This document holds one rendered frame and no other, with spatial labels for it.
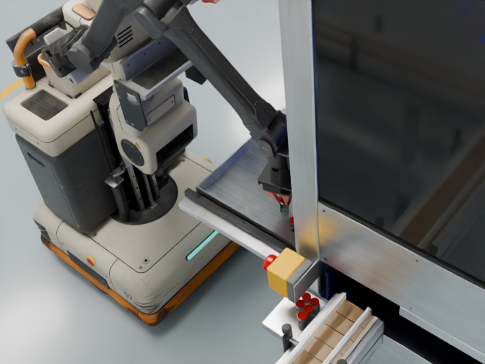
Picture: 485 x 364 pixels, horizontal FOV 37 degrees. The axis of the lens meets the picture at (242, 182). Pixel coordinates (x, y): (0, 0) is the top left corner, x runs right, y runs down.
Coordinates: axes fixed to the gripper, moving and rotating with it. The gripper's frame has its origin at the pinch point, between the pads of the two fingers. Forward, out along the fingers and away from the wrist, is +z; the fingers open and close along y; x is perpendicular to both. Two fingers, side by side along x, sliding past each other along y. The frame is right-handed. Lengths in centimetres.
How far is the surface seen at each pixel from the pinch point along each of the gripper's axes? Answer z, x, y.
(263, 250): 4.2, -12.8, -0.5
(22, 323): 91, -19, -107
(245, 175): 3.9, 8.2, -15.0
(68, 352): 91, -23, -83
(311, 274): -7.9, -23.2, 16.7
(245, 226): 2.1, -9.0, -6.9
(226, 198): 3.8, -1.0, -16.3
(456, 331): -11, -28, 48
